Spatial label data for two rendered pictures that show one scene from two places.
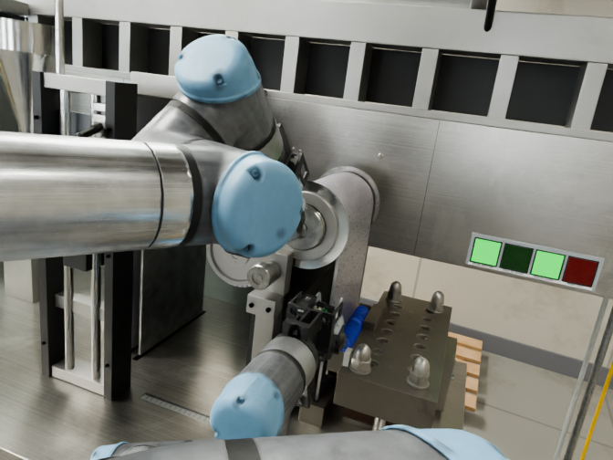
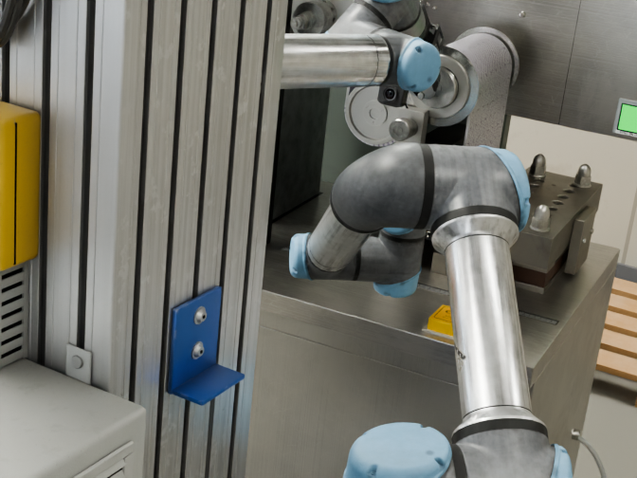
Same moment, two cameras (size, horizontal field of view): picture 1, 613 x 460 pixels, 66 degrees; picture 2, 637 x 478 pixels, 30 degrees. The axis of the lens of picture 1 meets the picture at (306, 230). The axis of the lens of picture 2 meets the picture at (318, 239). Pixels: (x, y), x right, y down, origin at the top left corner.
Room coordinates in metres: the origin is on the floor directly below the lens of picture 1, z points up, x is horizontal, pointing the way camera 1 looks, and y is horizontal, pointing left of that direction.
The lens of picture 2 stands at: (-1.38, 0.00, 1.74)
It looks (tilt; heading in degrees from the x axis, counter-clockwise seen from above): 21 degrees down; 5
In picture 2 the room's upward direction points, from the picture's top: 6 degrees clockwise
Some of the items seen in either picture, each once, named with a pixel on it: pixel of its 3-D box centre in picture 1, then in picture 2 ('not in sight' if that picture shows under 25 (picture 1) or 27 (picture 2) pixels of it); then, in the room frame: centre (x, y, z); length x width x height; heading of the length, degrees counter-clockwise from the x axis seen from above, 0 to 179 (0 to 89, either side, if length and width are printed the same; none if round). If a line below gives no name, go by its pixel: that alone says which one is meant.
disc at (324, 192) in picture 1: (305, 225); (440, 85); (0.75, 0.00, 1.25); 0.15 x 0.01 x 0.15; 72
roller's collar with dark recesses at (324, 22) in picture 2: not in sight; (315, 17); (0.80, 0.25, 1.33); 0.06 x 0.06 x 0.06; 72
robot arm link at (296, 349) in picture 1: (283, 366); not in sight; (0.55, 0.01, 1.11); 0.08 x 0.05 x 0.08; 72
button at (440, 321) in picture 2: not in sight; (453, 321); (0.48, -0.08, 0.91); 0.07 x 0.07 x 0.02; 72
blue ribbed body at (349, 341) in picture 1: (351, 330); not in sight; (0.84, -0.11, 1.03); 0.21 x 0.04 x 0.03; 162
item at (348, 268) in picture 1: (348, 285); (482, 149); (0.85, -0.09, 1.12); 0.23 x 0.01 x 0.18; 162
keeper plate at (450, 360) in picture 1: (446, 372); (582, 240); (0.83, -0.31, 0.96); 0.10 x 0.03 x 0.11; 162
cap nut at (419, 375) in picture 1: (420, 370); (541, 216); (0.68, -0.21, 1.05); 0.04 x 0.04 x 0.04
